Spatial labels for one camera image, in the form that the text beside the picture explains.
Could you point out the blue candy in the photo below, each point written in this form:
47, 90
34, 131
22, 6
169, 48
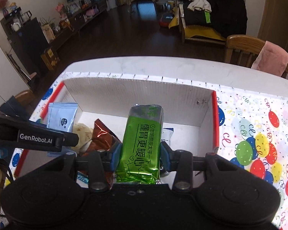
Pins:
82, 177

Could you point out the black clothes pile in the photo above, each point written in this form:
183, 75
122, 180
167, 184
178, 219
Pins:
228, 17

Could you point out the white garment on pile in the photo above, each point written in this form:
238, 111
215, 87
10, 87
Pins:
199, 5

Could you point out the white cupboard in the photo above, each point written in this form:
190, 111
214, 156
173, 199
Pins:
11, 83

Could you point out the cream white snack packet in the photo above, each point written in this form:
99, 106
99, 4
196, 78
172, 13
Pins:
84, 134

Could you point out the pink cloth on chair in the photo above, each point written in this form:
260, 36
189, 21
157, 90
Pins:
272, 59

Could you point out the dark tv console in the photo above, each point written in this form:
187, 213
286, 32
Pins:
77, 21

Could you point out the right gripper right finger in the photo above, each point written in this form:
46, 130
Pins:
181, 162

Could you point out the yellow wooden armchair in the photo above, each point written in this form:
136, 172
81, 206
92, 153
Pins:
194, 32

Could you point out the light blue snack packet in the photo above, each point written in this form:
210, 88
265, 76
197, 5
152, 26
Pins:
61, 116

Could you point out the green foil snack packet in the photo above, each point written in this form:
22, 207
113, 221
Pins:
140, 154

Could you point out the wooden chair far side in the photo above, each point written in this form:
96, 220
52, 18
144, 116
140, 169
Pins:
245, 45

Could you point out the black side cabinet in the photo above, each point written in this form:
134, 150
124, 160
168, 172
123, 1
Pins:
27, 39

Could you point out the copper brown snack packet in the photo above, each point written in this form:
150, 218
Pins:
103, 138

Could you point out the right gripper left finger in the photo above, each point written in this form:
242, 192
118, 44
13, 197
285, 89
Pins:
102, 165

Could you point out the white blue milk packet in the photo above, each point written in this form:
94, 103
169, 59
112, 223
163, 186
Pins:
167, 135

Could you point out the wooden chair with jeans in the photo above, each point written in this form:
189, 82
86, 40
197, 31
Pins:
25, 97

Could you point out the wooden door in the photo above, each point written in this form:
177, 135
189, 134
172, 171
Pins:
274, 24

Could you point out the balloon birthday tablecloth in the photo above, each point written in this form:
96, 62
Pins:
241, 185

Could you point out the dark blue jeans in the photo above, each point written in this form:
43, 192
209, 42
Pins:
14, 109

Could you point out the red cardboard box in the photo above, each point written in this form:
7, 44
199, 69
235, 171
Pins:
188, 106

